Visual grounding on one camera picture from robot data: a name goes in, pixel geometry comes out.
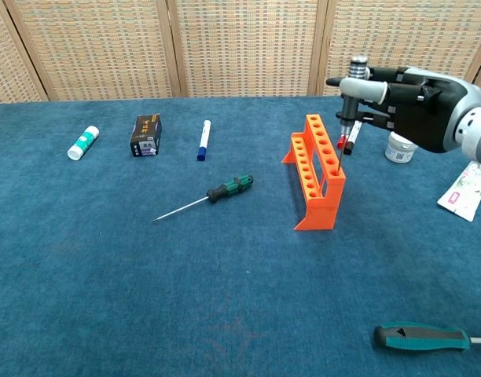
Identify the white green glue stick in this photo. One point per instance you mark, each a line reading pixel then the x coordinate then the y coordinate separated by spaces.
pixel 83 142

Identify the woven wooden folding screen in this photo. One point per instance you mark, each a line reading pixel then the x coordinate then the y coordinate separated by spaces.
pixel 244 47

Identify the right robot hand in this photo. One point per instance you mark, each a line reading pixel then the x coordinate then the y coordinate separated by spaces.
pixel 425 114

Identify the white marker black cap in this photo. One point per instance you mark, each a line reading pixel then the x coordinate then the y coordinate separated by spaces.
pixel 353 139

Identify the blue felt table cover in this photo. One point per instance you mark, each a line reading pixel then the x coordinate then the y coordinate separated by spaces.
pixel 107 275

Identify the black silver precision screwdriver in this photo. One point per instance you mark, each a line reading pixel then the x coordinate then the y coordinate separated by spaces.
pixel 348 112

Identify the white round jar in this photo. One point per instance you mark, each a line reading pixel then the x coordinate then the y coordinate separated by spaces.
pixel 399 153

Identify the teal black large screwdriver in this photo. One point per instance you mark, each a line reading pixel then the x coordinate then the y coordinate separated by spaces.
pixel 421 337

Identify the green black small screwdriver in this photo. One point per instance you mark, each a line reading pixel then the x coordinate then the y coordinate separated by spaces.
pixel 230 187

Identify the white marker red cap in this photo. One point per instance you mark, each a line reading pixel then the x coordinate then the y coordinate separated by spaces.
pixel 340 143

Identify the black ink box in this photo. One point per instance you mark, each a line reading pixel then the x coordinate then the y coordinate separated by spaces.
pixel 146 135

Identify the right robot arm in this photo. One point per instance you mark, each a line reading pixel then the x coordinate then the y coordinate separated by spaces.
pixel 478 133

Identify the orange test tube rack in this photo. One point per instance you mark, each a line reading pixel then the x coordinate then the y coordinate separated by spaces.
pixel 323 212

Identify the white floral tube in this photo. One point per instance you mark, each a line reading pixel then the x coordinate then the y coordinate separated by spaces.
pixel 466 188

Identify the white marker blue cap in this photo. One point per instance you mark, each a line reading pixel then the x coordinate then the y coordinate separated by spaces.
pixel 204 139

